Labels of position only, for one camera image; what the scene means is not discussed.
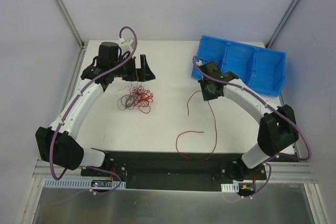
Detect red and black wires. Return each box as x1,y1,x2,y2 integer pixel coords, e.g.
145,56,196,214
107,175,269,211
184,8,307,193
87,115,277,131
117,82,154,114

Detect black wire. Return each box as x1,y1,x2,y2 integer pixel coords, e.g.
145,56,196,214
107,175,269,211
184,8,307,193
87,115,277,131
201,55,224,66

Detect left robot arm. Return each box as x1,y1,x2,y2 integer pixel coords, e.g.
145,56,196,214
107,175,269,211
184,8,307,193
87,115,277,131
35,38,155,176

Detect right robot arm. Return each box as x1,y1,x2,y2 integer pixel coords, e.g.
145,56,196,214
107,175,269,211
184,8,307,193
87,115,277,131
194,60,299,179

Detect blue plastic three-compartment bin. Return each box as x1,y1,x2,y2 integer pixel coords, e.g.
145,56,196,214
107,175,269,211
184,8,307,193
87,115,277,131
196,35,286,97

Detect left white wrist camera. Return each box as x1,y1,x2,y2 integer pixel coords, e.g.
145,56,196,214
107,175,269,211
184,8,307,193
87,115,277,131
118,37,136,53

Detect right white slotted cable duct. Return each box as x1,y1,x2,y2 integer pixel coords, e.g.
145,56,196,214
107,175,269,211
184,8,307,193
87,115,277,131
220,183,239,193

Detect white slotted cable duct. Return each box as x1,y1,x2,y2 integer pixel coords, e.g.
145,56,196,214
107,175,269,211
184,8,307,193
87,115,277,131
44,178,126,190
220,183,239,193

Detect left aluminium frame post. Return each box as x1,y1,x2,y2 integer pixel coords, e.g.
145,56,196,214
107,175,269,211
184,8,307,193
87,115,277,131
54,0,85,49

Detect aluminium frame post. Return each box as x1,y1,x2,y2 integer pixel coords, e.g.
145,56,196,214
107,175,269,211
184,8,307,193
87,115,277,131
265,0,301,48
54,0,85,49

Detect right aluminium frame post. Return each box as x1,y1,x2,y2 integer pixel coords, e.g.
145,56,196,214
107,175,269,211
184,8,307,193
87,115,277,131
265,0,301,48

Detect aluminium front rail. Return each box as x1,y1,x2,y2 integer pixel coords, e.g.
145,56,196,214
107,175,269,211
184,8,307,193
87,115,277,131
33,159,81,178

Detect left white slotted cable duct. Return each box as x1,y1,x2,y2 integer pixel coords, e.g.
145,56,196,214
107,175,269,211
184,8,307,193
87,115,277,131
44,178,126,190

